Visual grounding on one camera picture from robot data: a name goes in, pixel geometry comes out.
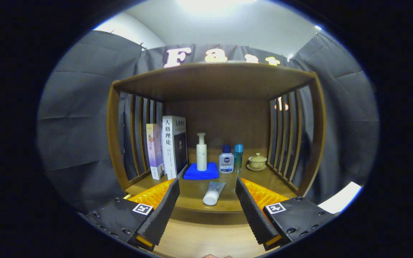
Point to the wooden countertop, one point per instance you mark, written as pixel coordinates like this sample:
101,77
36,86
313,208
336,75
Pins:
192,193

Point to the teal bottle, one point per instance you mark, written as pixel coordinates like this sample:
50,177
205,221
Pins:
238,159

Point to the white board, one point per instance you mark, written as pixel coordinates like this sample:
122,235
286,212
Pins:
339,199

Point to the purple book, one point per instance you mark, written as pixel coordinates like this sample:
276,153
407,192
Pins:
154,154

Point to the white cosmetic tube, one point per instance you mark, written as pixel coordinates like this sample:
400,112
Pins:
213,193

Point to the beige saucer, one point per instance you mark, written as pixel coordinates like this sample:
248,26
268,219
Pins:
255,168

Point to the large ceiling light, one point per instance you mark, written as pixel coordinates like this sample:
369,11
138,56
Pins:
213,4

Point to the thick white book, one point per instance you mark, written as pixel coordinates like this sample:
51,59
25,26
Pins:
169,150

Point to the brown wooden cabinet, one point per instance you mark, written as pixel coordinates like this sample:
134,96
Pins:
213,82

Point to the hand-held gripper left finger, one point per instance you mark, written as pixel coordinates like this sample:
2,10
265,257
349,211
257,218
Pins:
163,215

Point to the white bottle with blue cap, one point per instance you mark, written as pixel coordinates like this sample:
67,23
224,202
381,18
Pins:
226,163

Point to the brown wooden drawer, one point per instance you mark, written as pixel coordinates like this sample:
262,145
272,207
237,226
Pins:
206,240

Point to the blue folded cloth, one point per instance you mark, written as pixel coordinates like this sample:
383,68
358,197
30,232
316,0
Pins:
195,175

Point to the beige lidded teacup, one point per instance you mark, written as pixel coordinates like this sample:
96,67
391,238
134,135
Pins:
257,160

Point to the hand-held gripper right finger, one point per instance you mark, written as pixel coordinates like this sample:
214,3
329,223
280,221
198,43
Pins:
253,215

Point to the white pump bottle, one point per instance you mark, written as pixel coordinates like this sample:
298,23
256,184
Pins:
202,156

